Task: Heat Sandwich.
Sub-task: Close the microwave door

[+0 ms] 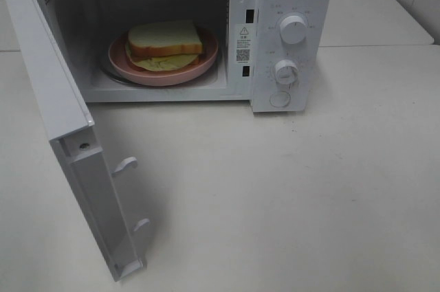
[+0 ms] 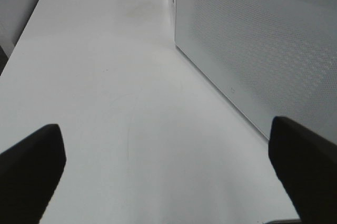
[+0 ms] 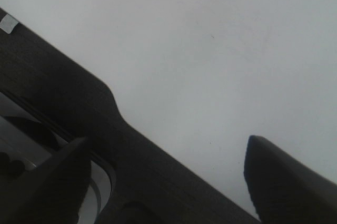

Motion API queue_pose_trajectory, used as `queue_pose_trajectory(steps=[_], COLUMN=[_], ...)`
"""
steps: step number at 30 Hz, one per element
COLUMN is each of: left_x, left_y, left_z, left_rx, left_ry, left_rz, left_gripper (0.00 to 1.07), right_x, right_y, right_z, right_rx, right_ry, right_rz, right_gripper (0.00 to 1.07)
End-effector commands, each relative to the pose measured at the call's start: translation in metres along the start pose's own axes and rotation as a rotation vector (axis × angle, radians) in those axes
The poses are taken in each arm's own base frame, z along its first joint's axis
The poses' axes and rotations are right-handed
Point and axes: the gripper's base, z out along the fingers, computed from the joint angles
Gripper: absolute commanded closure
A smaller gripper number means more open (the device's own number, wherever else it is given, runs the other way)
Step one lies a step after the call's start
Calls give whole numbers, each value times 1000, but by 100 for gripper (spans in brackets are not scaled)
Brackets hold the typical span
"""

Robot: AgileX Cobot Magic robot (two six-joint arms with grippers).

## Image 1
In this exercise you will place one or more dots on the pink round plate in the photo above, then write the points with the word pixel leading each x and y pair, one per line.
pixel 124 67

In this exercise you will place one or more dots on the lower white timer knob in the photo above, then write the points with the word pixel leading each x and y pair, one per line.
pixel 286 72

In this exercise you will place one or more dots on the glass microwave turntable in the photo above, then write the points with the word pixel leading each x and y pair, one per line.
pixel 211 76

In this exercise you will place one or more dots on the sandwich with lettuce and cheese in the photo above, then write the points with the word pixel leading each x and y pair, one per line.
pixel 163 46

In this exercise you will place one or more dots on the upper white power knob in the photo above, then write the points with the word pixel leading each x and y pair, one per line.
pixel 293 28

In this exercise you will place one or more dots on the white microwave oven body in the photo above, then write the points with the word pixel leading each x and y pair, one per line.
pixel 249 44

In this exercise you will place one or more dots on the round white door-release button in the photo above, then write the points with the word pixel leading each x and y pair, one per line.
pixel 280 99

